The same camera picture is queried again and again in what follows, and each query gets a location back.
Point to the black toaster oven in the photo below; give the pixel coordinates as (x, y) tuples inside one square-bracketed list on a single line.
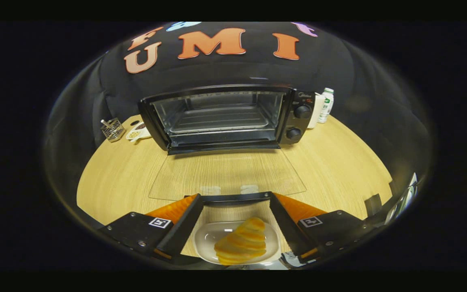
[(304, 123)]

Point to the white bottle green label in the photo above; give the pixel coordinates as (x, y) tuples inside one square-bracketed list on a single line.
[(326, 107)]

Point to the white divided snack dish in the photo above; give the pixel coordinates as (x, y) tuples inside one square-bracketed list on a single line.
[(138, 132)]

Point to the white oval plate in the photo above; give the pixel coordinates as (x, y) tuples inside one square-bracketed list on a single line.
[(205, 239)]

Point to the white board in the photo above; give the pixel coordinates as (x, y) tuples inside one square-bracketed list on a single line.
[(405, 198)]

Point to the white pop-up toaster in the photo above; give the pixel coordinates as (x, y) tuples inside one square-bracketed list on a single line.
[(316, 113)]

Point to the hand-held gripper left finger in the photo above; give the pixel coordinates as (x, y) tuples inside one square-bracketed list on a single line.
[(185, 225)]

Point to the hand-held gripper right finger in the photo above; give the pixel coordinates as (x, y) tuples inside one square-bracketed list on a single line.
[(286, 225)]

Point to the golden croissant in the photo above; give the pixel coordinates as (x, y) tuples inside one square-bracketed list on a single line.
[(241, 243)]

